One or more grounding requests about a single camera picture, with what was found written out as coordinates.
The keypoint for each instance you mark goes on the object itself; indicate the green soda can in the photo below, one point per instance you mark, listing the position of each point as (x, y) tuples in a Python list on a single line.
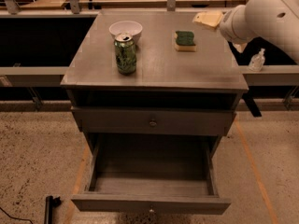
[(125, 53)]

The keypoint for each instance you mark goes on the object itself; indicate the open grey lower drawer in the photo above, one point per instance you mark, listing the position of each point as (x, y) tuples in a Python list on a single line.
[(139, 173)]

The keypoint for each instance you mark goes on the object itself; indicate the closed grey upper drawer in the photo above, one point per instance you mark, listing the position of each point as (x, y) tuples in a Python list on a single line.
[(156, 121)]

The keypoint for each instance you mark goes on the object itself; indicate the grey metal railing frame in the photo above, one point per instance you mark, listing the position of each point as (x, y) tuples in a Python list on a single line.
[(37, 48)]

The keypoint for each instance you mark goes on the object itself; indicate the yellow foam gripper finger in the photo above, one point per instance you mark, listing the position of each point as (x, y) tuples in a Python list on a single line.
[(210, 19), (240, 47)]

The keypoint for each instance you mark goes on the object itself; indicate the black device on floor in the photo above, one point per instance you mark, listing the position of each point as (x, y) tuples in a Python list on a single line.
[(51, 203)]

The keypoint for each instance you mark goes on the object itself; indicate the clear hand sanitizer bottle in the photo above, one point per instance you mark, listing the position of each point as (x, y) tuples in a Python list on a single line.
[(257, 61)]

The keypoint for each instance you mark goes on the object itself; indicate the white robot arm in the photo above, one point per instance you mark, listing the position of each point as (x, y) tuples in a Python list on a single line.
[(276, 21)]

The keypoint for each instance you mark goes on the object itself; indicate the green and yellow sponge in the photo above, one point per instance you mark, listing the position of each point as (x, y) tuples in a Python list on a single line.
[(184, 41)]

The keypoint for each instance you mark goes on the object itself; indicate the white ceramic bowl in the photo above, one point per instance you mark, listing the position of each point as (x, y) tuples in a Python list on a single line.
[(132, 27)]

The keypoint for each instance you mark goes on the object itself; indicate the grey wooden drawer cabinet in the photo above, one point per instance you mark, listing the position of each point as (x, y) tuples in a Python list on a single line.
[(207, 80)]

